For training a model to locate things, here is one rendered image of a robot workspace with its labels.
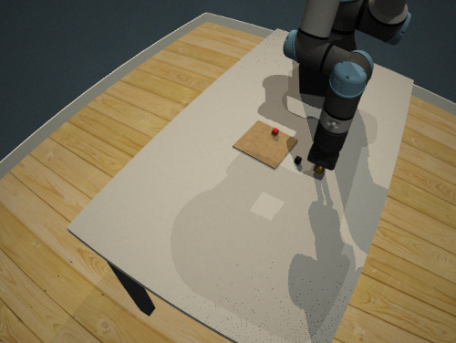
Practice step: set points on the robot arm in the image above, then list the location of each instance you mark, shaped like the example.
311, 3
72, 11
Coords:
314, 46

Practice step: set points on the tan mat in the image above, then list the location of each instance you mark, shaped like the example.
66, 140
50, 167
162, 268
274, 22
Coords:
259, 143

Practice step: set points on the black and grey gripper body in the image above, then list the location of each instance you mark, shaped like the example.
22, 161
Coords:
328, 139

